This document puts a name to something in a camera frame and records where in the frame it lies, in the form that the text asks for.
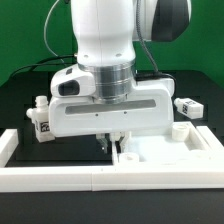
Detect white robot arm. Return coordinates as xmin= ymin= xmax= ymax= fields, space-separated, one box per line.
xmin=49 ymin=0 xmax=191 ymax=146

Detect white square tabletop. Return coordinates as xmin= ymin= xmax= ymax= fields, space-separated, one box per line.
xmin=112 ymin=122 xmax=211 ymax=165

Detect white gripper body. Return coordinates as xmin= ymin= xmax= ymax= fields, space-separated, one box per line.
xmin=49 ymin=78 xmax=175 ymax=137

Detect black cables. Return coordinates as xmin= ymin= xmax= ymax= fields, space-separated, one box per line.
xmin=9 ymin=54 xmax=79 ymax=78

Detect grey thin cable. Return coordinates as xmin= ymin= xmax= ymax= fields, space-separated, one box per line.
xmin=43 ymin=0 xmax=78 ymax=59

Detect white U-shaped fence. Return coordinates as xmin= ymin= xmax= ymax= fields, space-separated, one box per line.
xmin=0 ymin=126 xmax=224 ymax=192

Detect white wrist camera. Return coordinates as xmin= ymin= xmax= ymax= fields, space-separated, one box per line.
xmin=50 ymin=65 xmax=96 ymax=98

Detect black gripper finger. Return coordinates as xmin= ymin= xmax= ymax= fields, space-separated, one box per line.
xmin=119 ymin=131 xmax=131 ymax=150
xmin=96 ymin=134 xmax=108 ymax=152

